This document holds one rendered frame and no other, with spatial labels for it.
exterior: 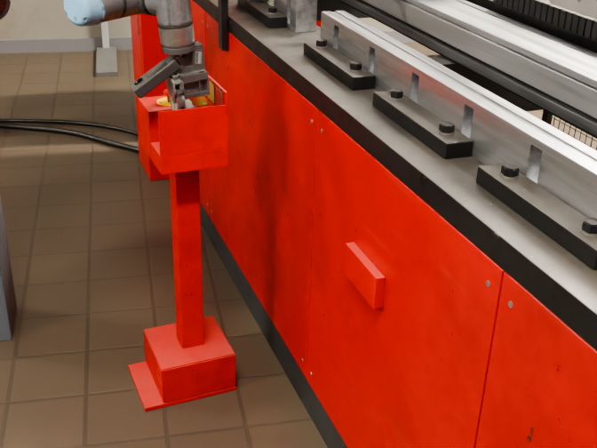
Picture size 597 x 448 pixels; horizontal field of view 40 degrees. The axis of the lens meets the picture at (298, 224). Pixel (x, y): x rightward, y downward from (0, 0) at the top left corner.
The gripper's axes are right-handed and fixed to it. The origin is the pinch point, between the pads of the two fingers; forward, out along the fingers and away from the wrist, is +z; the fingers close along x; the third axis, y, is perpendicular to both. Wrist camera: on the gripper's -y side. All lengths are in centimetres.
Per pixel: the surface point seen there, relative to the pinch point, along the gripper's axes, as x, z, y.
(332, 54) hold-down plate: -5.3, -13.2, 36.8
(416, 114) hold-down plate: -48, -13, 34
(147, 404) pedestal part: -3, 72, -19
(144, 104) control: 9.8, -4.4, -5.3
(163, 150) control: -4.9, 1.8, -5.3
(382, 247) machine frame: -55, 9, 23
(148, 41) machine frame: 138, 17, 25
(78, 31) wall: 351, 64, 26
